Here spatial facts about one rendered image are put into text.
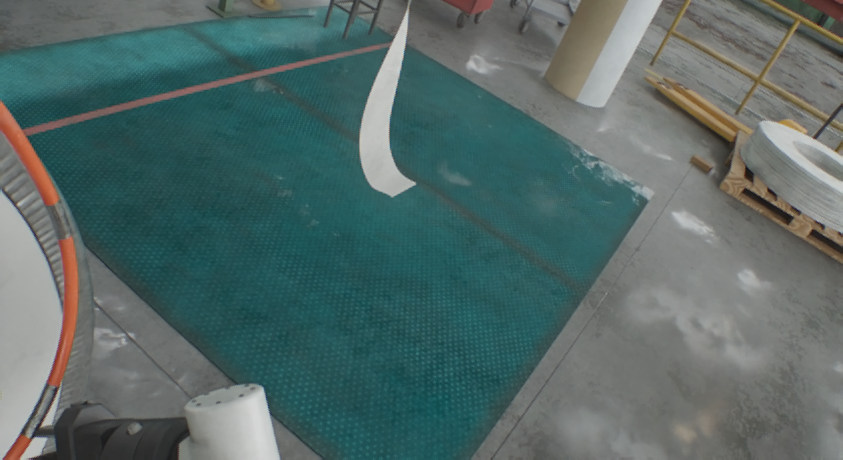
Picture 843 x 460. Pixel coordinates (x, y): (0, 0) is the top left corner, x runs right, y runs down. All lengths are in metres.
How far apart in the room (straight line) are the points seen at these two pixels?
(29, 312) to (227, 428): 0.36
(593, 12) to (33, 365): 4.25
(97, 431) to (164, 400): 1.14
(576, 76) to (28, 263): 4.28
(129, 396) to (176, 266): 0.51
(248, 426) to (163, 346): 1.37
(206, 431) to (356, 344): 1.51
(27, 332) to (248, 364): 1.11
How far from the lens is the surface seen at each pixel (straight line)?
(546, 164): 3.57
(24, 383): 0.89
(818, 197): 4.75
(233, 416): 0.51
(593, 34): 4.65
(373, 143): 0.78
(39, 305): 0.80
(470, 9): 5.14
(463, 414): 1.97
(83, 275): 0.81
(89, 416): 0.67
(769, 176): 4.83
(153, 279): 2.05
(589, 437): 2.17
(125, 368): 1.82
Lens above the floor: 1.44
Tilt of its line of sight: 33 degrees down
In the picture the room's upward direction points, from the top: 24 degrees clockwise
